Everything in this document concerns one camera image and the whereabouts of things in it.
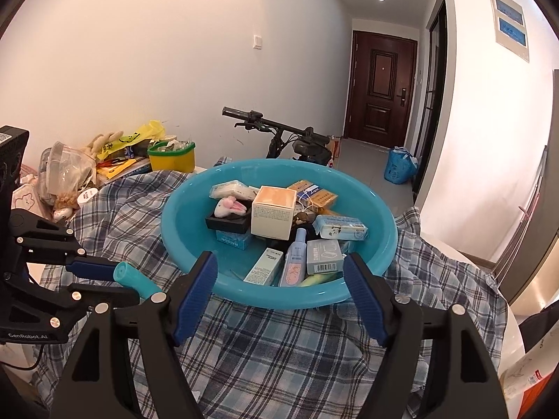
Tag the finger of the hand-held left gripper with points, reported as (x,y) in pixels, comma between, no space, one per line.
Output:
(100,299)
(91,267)

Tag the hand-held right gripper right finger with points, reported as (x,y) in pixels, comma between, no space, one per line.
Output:
(364,301)

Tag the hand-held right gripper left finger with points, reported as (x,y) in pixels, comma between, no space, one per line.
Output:
(196,297)

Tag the teal tube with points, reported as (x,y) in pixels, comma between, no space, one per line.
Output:
(131,277)

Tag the blue plastic basin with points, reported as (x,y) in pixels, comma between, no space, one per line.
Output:
(187,227)

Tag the light blue patterned box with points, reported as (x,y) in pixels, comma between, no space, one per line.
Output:
(340,228)

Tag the white tissue pack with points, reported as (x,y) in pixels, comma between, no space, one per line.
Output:
(231,190)

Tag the pink bear cushion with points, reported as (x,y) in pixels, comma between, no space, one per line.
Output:
(26,198)

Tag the pale yellow tube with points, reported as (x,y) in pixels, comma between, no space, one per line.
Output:
(321,279)

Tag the clear plastic container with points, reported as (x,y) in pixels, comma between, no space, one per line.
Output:
(65,170)

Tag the grey-blue barcode box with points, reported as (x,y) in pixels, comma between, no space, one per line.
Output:
(325,257)

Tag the teal box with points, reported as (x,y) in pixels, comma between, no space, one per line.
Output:
(233,240)

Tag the white teal carton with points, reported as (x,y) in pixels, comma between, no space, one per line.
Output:
(262,268)

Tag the white jar lid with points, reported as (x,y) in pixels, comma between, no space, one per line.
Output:
(87,195)

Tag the blue bottle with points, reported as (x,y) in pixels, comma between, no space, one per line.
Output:
(293,266)

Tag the black flat box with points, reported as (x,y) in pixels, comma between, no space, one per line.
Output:
(227,223)

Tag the blue plaid cloth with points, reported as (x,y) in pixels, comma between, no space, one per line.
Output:
(284,349)

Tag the pink rabbit plush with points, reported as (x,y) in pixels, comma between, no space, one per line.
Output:
(229,207)

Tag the beige plush toy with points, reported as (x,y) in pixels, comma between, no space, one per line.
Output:
(102,142)

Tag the stack of books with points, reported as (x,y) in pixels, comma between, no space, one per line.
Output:
(124,166)

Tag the cream square box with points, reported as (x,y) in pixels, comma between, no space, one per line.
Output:
(273,218)

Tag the orange box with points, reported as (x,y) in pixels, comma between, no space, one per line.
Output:
(321,200)
(305,185)

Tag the yellow plastic bag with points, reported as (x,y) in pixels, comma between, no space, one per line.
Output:
(131,137)

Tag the yellow bin with green rim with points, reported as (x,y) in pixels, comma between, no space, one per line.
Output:
(172,159)

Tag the blue bag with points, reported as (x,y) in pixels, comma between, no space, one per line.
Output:
(399,168)

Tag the cardboard box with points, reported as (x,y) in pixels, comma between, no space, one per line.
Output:
(335,148)

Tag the dark cloth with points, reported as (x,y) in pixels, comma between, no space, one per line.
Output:
(541,321)

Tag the white red carton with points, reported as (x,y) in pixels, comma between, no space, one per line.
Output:
(530,379)

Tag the beige refrigerator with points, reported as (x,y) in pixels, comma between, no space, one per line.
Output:
(537,192)

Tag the dark brown door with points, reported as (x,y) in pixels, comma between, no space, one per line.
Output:
(380,87)

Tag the dark-framed glass door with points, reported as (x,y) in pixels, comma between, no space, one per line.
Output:
(432,96)

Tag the white light switch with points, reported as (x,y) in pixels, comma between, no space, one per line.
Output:
(258,41)

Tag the framed blue wall picture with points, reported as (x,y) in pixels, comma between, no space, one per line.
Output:
(509,24)

